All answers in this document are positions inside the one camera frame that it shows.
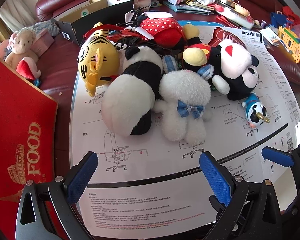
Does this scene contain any pink gift box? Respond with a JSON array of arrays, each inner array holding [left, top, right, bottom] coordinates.
[[31, 29, 55, 53]]

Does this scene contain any black cardboard box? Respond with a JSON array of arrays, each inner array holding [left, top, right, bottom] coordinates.
[[51, 0, 135, 47]]

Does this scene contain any yellow tiger plush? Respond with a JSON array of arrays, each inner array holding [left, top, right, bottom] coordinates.
[[77, 22, 122, 97]]

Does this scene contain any dark teal booklet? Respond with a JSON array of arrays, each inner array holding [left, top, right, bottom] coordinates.
[[162, 1, 215, 16]]

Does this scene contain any grey cloth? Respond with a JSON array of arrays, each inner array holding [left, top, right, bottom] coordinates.
[[34, 20, 62, 37]]

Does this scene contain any blue bag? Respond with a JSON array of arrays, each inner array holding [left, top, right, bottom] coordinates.
[[270, 11, 294, 27]]

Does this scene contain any white instruction sheet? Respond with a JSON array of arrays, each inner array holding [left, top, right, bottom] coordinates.
[[70, 19, 300, 240], [76, 21, 300, 239]]

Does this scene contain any red toy helicopter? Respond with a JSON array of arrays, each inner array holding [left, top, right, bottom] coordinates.
[[82, 7, 160, 53]]

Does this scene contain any yellow plastic block toy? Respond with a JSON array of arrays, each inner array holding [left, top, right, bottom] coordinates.
[[277, 26, 300, 63]]

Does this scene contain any beige teddy bear plush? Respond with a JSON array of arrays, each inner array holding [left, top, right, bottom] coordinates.
[[4, 26, 40, 68]]

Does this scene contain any cow figurine with gold horns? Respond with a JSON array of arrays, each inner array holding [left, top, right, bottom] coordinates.
[[241, 92, 271, 128]]

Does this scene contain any red foil rose balloon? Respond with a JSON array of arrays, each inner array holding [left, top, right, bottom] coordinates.
[[210, 27, 244, 48]]

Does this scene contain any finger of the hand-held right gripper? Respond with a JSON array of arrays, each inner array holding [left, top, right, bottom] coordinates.
[[261, 144, 300, 198]]

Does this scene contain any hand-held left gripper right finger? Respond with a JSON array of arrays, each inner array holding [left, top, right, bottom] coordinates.
[[199, 151, 282, 240]]

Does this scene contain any black mouse plush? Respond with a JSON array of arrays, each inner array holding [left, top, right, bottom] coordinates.
[[182, 24, 260, 102]]

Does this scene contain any white curtain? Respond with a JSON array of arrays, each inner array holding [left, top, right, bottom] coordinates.
[[0, 0, 36, 26]]

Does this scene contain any red polka dot plush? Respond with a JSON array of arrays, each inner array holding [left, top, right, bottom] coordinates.
[[139, 17, 188, 51]]

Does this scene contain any white leaflet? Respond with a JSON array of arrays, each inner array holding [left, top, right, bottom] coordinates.
[[260, 27, 281, 47]]

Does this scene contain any black white panda plush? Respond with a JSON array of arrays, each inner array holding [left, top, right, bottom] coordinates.
[[101, 45, 164, 137]]

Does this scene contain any red gold printed box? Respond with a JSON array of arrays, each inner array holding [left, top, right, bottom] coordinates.
[[0, 54, 59, 240]]

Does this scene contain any white fluffy bunny plush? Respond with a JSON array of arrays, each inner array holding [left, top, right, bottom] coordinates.
[[154, 55, 215, 142]]

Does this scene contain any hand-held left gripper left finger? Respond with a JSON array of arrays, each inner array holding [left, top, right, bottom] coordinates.
[[15, 151, 99, 240]]

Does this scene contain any red bag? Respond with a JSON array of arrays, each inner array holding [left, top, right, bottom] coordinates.
[[282, 6, 300, 23]]

